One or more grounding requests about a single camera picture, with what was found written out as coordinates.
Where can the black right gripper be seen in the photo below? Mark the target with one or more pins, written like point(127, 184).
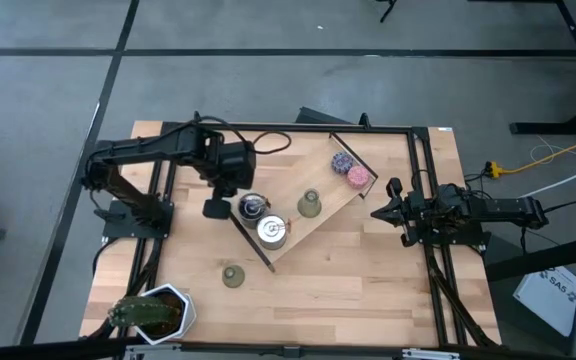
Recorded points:
point(415, 212)

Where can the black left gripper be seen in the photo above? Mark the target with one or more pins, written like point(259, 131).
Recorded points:
point(235, 165)

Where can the pink patterned candle holder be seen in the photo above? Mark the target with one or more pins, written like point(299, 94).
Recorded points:
point(358, 177)

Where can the silver lidded tin candle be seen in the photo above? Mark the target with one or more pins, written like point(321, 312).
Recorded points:
point(272, 231)
point(253, 215)

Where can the purple patterned candle holder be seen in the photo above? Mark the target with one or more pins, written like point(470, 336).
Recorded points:
point(342, 162)

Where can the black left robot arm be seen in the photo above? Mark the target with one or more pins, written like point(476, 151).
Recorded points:
point(143, 147)

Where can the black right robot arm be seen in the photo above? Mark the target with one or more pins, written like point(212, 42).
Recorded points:
point(508, 207)

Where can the wooden shelf with black legs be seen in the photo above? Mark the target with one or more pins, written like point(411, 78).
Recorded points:
point(293, 170)

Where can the black panel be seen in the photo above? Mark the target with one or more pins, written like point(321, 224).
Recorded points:
point(313, 116)

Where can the black diagonal bar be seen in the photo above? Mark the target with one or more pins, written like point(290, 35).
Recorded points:
point(533, 257)

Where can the white hexagonal plant pot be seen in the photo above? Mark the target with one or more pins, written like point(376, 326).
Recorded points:
point(190, 312)

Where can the green cactus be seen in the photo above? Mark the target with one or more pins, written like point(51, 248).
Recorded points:
point(143, 311)

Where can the white printed cardboard box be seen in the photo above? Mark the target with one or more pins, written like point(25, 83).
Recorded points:
point(548, 295)

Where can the black stand leg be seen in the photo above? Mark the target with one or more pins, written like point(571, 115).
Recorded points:
point(387, 12)

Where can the black horizontal beam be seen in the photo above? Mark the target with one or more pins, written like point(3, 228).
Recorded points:
point(68, 349)

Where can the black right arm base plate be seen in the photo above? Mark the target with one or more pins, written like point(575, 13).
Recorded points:
point(468, 239)

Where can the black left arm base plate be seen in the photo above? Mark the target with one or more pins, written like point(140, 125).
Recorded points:
point(118, 231)

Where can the silver metal bracket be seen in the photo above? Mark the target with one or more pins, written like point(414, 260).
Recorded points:
point(430, 355)

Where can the black table leg frame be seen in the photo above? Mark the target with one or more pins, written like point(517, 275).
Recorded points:
point(558, 128)

